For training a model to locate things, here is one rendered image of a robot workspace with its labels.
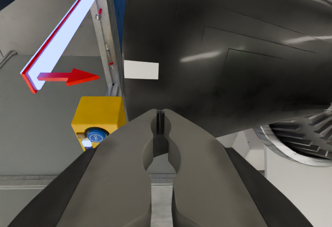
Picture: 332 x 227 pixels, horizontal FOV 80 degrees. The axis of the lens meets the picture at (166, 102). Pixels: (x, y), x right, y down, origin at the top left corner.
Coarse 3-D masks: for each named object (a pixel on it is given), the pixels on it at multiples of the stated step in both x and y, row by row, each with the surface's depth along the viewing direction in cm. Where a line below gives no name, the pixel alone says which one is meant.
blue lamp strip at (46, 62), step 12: (84, 0) 32; (84, 12) 32; (72, 24) 27; (60, 36) 24; (72, 36) 27; (48, 48) 21; (60, 48) 24; (48, 60) 21; (36, 72) 19; (36, 84) 19
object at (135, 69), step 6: (126, 60) 18; (126, 66) 19; (132, 66) 19; (138, 66) 19; (144, 66) 19; (150, 66) 19; (156, 66) 19; (126, 72) 19; (132, 72) 19; (138, 72) 19; (144, 72) 19; (150, 72) 19; (156, 72) 19; (138, 78) 19; (144, 78) 19; (150, 78) 19; (156, 78) 19
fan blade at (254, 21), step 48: (144, 0) 16; (192, 0) 16; (240, 0) 16; (288, 0) 16; (144, 48) 18; (192, 48) 18; (240, 48) 18; (288, 48) 18; (144, 96) 20; (192, 96) 20; (240, 96) 21; (288, 96) 21
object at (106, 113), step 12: (84, 96) 48; (96, 96) 49; (108, 96) 49; (120, 96) 49; (84, 108) 46; (96, 108) 46; (108, 108) 46; (120, 108) 46; (84, 120) 43; (96, 120) 43; (108, 120) 44; (120, 120) 46; (84, 132) 44; (108, 132) 45; (96, 144) 48
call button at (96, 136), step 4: (88, 132) 44; (92, 132) 43; (96, 132) 43; (100, 132) 44; (104, 132) 44; (88, 136) 44; (92, 136) 44; (96, 136) 44; (100, 136) 44; (104, 136) 44; (92, 140) 45; (96, 140) 45; (100, 140) 45
